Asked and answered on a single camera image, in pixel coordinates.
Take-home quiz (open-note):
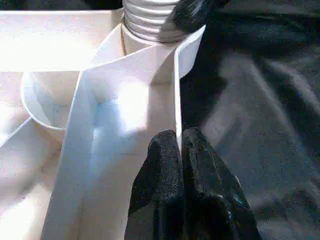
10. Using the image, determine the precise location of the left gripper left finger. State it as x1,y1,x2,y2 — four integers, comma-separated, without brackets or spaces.
124,130,187,240

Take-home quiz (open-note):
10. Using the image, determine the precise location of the white plastic table leg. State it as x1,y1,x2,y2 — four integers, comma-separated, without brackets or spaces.
121,0,188,55

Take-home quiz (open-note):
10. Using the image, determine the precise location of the black plastic mat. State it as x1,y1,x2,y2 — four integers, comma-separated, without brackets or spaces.
177,0,320,240

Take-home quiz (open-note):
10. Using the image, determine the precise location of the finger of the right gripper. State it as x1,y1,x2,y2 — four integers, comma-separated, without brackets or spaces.
170,0,232,34

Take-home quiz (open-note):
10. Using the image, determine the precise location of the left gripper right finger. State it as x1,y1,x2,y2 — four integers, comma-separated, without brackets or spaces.
181,126,263,240

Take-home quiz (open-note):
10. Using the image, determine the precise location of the white plastic table top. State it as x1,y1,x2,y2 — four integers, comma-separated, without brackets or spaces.
0,9,207,240

